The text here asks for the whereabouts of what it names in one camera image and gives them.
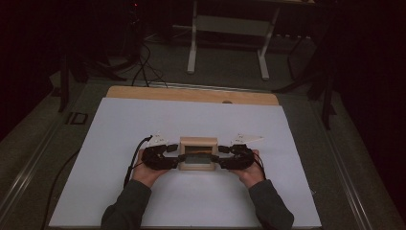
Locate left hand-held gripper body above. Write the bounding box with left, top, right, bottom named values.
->
left=141, top=130, right=180, bottom=172

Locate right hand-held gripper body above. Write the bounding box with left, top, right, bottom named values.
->
left=219, top=132, right=265, bottom=172

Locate wooden picture frame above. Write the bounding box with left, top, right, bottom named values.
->
left=177, top=136, right=220, bottom=172

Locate person's left hand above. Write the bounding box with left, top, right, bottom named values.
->
left=131, top=149, right=170, bottom=189

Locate person's right hand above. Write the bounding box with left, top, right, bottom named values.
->
left=229, top=149, right=266, bottom=190

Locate white table mat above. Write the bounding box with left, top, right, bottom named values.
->
left=49, top=97, right=323, bottom=229

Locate black floor socket box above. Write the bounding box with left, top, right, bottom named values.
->
left=65, top=111, right=89, bottom=127

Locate black metal stand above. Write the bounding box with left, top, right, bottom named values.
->
left=57, top=52, right=128, bottom=114
left=271, top=12, right=339, bottom=131

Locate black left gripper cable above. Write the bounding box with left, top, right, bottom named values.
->
left=123, top=134, right=154, bottom=189

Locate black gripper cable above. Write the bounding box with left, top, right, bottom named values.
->
left=123, top=134, right=154, bottom=189
left=253, top=152, right=267, bottom=181

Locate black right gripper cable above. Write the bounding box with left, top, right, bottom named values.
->
left=253, top=152, right=267, bottom=181

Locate metal floor rail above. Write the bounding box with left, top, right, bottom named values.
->
left=309, top=99, right=375, bottom=230
left=0, top=119, right=66, bottom=222
left=147, top=80, right=273, bottom=94

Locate bundle of black cables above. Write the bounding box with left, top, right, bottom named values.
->
left=130, top=42, right=169, bottom=88

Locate black floor cable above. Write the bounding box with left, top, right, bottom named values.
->
left=40, top=149, right=81, bottom=230

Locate white metal table frame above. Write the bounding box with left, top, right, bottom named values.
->
left=171, top=0, right=316, bottom=81

